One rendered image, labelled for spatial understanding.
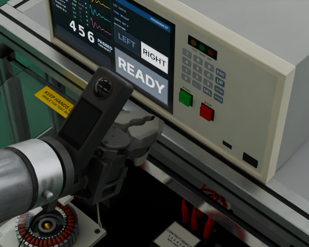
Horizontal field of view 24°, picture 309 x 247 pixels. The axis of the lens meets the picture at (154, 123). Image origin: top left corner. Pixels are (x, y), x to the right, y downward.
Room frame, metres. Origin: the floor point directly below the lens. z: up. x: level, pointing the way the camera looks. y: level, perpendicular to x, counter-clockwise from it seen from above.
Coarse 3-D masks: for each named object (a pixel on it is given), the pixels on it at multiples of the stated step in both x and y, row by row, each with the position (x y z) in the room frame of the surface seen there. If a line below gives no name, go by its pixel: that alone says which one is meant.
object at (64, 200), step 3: (69, 195) 0.75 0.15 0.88; (60, 198) 0.74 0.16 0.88; (63, 198) 0.74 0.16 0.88; (66, 198) 0.74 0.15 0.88; (69, 198) 0.74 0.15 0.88; (72, 198) 0.75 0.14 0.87; (60, 201) 0.74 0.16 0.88; (63, 201) 0.74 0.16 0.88; (66, 201) 0.74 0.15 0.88; (69, 201) 0.74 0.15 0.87; (63, 204) 0.73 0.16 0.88
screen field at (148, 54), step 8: (120, 32) 0.78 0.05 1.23; (120, 40) 0.78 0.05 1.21; (128, 40) 0.77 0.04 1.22; (136, 40) 0.76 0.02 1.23; (128, 48) 0.77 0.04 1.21; (136, 48) 0.76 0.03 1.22; (144, 48) 0.75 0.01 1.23; (152, 48) 0.74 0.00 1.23; (144, 56) 0.75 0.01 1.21; (152, 56) 0.74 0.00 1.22; (160, 56) 0.73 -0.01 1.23; (160, 64) 0.73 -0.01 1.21
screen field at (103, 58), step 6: (60, 30) 0.87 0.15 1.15; (66, 30) 0.86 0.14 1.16; (66, 36) 0.86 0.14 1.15; (72, 36) 0.85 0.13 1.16; (78, 42) 0.84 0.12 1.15; (84, 42) 0.83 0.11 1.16; (84, 48) 0.83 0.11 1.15; (90, 48) 0.82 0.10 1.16; (96, 54) 0.81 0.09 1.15; (102, 54) 0.81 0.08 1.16; (102, 60) 0.81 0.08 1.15; (108, 60) 0.80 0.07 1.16
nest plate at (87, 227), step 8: (80, 216) 0.77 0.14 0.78; (80, 224) 0.76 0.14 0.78; (88, 224) 0.76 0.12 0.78; (96, 224) 0.76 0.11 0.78; (80, 232) 0.74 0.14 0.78; (88, 232) 0.74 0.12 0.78; (96, 232) 0.74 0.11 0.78; (104, 232) 0.74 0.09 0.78; (80, 240) 0.72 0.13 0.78; (88, 240) 0.72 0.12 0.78; (96, 240) 0.72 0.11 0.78
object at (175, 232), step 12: (204, 216) 0.69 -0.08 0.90; (168, 228) 0.65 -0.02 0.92; (180, 228) 0.65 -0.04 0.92; (216, 228) 0.67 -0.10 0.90; (156, 240) 0.63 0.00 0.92; (168, 240) 0.63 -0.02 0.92; (180, 240) 0.63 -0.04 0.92; (192, 240) 0.63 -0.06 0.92; (204, 240) 0.65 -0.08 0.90; (216, 240) 0.65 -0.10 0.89
